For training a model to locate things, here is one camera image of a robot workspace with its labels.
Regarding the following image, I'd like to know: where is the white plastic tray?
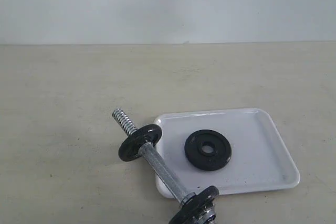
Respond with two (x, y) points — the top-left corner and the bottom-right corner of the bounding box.
(154, 108), (300, 195)

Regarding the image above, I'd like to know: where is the chrome threaded dumbbell bar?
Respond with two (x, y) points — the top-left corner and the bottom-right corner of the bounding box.
(112, 108), (218, 224)

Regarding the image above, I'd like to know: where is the black weight plate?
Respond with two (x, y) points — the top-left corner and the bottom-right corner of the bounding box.
(184, 130), (232, 171)

